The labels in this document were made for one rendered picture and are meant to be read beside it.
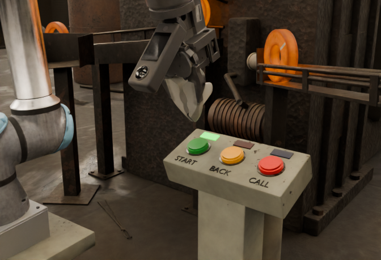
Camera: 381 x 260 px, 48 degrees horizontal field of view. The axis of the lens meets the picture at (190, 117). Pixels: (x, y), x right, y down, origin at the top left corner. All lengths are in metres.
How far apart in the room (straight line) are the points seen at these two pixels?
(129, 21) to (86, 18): 2.45
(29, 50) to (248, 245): 0.64
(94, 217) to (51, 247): 0.75
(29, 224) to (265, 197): 0.61
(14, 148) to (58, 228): 0.26
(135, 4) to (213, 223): 1.38
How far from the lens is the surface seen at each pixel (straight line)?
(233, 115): 1.39
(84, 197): 1.99
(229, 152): 0.74
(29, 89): 1.06
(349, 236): 1.77
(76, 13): 4.52
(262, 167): 0.70
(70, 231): 1.15
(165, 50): 0.64
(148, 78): 0.63
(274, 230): 0.94
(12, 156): 1.04
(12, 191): 1.07
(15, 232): 1.08
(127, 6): 2.03
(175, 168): 0.77
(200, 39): 0.69
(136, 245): 1.63
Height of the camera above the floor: 0.87
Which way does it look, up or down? 16 degrees down
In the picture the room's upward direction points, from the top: straight up
